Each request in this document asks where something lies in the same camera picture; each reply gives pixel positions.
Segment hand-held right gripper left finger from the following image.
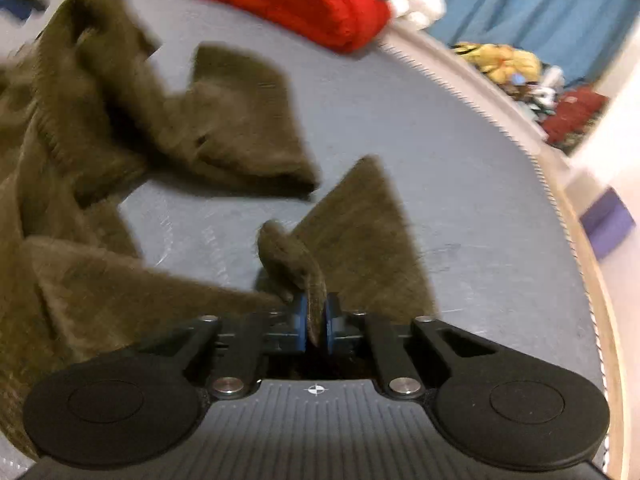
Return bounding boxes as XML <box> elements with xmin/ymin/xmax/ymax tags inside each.
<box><xmin>133</xmin><ymin>294</ymin><xmax>308</xmax><ymax>401</ymax></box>

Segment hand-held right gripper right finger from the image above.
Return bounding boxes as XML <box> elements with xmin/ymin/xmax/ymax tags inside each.
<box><xmin>325</xmin><ymin>293</ymin><xmax>502</xmax><ymax>401</ymax></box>

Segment olive brown pants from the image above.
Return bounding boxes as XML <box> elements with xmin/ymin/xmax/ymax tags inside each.
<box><xmin>0</xmin><ymin>0</ymin><xmax>441</xmax><ymax>461</ymax></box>

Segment grey bed mattress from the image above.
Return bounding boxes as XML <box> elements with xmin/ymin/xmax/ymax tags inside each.
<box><xmin>0</xmin><ymin>0</ymin><xmax>628</xmax><ymax>480</ymax></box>

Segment purple box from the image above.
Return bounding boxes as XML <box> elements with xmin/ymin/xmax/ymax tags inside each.
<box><xmin>581</xmin><ymin>186</ymin><xmax>637</xmax><ymax>261</ymax></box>

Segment yellow clothing pile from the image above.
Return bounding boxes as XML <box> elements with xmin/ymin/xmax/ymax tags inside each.
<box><xmin>452</xmin><ymin>41</ymin><xmax>543</xmax><ymax>86</ymax></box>

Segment dark red cloth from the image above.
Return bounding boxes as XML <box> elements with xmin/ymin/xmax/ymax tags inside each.
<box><xmin>542</xmin><ymin>86</ymin><xmax>610</xmax><ymax>147</ymax></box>

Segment white plush cloth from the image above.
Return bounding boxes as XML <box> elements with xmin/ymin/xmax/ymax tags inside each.
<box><xmin>389</xmin><ymin>0</ymin><xmax>447</xmax><ymax>31</ymax></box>

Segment blue blanket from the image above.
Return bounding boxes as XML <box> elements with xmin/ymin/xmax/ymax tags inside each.
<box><xmin>385</xmin><ymin>0</ymin><xmax>632</xmax><ymax>92</ymax></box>

